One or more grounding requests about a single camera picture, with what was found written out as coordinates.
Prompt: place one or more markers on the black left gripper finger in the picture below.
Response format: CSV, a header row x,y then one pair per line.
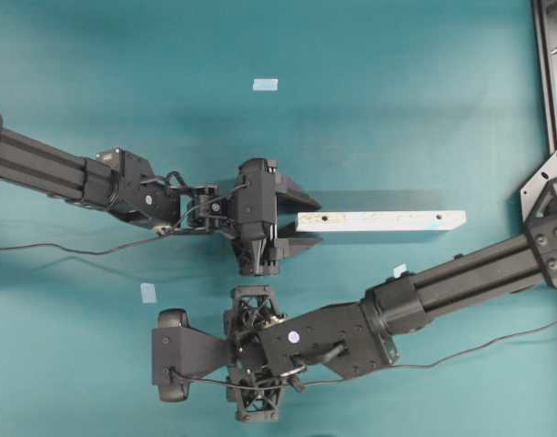
x,y
290,247
288,192

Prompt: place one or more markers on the tape marker top centre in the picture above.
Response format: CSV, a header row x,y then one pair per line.
x,y
265,84

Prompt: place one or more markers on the tape marker lower left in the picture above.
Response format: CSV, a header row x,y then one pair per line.
x,y
148,293

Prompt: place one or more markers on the black metal frame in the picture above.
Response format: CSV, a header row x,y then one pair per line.
x,y
545,24

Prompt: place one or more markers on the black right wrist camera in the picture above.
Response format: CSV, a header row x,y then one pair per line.
x,y
169,321

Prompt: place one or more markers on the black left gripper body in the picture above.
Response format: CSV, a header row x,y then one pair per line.
x,y
253,208

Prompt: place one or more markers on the white wooden board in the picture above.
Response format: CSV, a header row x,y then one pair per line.
x,y
380,221

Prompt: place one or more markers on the tape marker right centre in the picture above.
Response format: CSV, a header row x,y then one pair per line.
x,y
399,270

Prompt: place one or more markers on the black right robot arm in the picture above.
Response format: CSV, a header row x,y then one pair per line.
x,y
266,352

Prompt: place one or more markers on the tape marker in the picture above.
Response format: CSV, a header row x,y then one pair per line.
x,y
265,84
148,293
399,270

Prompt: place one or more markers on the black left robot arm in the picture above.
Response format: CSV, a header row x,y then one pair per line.
x,y
124,185

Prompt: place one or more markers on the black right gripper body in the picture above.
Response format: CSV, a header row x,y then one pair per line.
x,y
250,384

